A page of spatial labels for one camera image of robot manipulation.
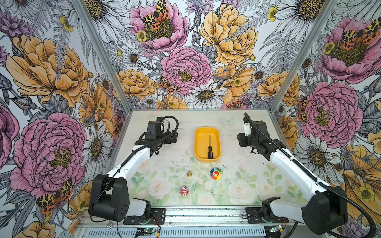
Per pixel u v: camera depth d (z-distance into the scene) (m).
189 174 0.87
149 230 0.71
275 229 0.72
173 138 0.79
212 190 0.82
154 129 0.66
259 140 0.63
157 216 0.75
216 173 0.87
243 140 0.76
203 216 0.76
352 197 0.64
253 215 0.74
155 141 0.61
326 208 0.40
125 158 0.50
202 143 1.03
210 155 0.94
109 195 0.42
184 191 0.78
